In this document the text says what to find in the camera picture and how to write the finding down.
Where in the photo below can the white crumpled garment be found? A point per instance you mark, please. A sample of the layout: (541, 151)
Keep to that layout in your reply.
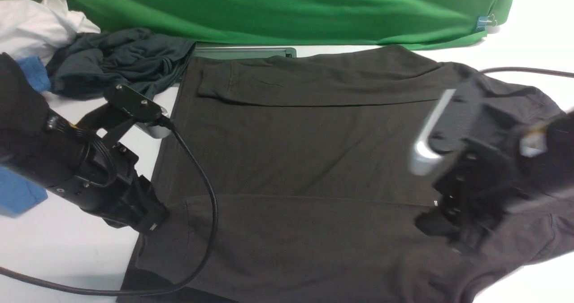
(31, 28)

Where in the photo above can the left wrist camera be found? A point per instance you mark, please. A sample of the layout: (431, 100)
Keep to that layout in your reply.
(145, 114)

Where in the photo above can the dark gray crumpled garment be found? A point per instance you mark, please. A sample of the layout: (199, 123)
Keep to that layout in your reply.
(93, 63)

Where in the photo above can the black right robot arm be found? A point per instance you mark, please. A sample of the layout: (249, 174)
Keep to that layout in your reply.
(542, 153)

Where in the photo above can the green backdrop cloth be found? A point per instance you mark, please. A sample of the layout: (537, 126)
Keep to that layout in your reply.
(414, 24)

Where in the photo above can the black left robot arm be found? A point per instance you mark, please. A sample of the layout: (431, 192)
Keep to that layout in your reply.
(27, 148)

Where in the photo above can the metal table cable tray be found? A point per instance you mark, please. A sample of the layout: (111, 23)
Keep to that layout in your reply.
(235, 53)

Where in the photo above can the blue crumpled garment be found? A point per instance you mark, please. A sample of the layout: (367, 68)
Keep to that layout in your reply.
(17, 194)

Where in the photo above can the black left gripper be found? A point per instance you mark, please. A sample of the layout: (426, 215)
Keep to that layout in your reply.
(105, 183)

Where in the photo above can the gray long-sleeve top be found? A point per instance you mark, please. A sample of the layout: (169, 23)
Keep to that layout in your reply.
(308, 157)

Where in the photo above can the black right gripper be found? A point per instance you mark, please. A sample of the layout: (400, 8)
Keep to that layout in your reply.
(477, 193)

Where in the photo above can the blue binder clip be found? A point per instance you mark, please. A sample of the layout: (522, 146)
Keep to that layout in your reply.
(485, 22)

